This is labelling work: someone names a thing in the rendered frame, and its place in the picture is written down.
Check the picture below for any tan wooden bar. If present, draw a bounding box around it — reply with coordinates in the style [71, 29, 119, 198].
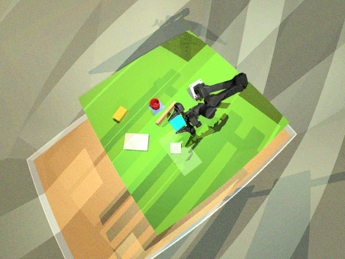
[156, 101, 176, 126]

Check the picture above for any yellow rectangular block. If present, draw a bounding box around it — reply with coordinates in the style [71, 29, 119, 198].
[113, 106, 128, 122]

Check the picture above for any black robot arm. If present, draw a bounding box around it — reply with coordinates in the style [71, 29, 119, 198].
[187, 73, 248, 128]

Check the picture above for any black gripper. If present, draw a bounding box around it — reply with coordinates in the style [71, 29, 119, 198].
[168, 102, 199, 135]

